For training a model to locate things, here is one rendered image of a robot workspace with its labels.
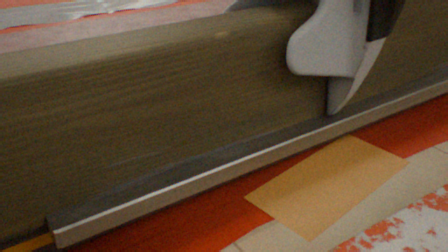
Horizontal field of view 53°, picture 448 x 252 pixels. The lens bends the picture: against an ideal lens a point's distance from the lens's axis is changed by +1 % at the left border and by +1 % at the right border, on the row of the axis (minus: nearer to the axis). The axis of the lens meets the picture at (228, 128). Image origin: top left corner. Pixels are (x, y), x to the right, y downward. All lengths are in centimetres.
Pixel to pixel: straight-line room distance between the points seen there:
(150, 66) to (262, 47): 6
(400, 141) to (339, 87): 9
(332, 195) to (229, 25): 12
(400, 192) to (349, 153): 4
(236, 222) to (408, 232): 9
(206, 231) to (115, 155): 7
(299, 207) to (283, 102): 6
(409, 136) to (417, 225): 14
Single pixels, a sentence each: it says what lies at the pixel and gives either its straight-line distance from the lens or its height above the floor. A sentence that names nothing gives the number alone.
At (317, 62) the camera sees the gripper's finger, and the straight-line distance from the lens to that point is 23.
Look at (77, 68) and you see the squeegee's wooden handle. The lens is 19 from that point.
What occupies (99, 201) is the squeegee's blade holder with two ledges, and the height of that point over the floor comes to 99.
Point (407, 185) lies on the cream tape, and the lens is 29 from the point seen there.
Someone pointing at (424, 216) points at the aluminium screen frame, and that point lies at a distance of 22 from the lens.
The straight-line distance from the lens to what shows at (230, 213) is 25.
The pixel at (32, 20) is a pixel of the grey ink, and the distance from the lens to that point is 58.
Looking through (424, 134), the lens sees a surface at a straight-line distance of 35.
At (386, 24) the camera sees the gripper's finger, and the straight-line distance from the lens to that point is 25.
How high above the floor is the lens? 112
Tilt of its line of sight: 31 degrees down
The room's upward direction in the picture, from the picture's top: 1 degrees clockwise
